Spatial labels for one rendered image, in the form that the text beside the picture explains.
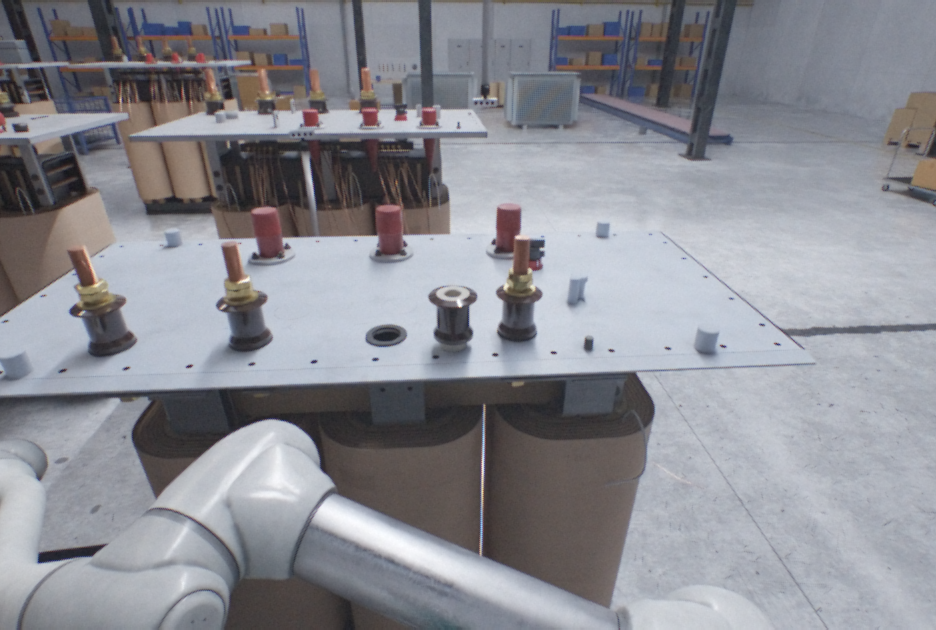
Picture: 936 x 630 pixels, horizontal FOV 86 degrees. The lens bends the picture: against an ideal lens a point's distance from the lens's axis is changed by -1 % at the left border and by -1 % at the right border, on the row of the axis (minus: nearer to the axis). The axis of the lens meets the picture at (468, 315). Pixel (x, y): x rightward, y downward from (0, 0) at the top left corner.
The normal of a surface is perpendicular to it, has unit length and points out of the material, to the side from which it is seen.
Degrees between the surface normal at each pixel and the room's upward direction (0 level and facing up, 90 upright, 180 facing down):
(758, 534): 0
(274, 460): 20
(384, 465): 90
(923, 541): 0
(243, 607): 90
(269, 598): 90
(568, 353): 0
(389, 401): 90
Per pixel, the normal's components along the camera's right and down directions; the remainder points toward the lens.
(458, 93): 0.05, 0.47
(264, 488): 0.30, -0.73
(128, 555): -0.25, -0.81
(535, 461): -0.36, 0.44
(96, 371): 0.00, -0.88
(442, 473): 0.32, 0.45
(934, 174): -0.93, 0.18
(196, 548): 0.65, -0.62
